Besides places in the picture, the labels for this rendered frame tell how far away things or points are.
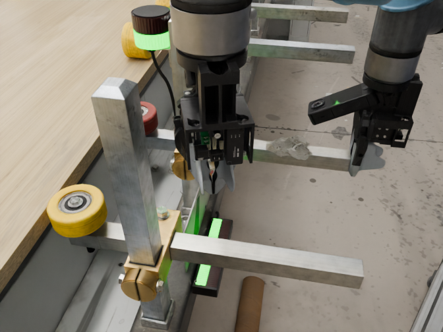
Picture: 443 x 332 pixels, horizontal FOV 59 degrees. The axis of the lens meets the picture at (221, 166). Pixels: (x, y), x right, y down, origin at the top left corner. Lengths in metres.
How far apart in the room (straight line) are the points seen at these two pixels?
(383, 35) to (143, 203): 0.41
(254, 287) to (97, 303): 0.75
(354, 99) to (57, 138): 0.51
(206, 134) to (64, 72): 0.62
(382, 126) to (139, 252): 0.43
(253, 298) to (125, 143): 1.10
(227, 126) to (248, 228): 1.37
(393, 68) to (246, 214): 1.27
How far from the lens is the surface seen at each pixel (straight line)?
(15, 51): 1.15
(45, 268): 0.75
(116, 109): 0.40
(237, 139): 0.41
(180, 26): 0.37
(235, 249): 0.58
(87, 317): 0.83
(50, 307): 0.80
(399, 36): 0.63
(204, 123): 0.39
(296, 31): 3.32
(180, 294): 0.73
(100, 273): 0.88
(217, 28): 0.36
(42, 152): 0.74
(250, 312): 1.42
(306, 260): 0.58
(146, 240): 0.52
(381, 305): 1.63
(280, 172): 2.03
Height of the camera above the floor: 1.31
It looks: 40 degrees down
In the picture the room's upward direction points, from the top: straight up
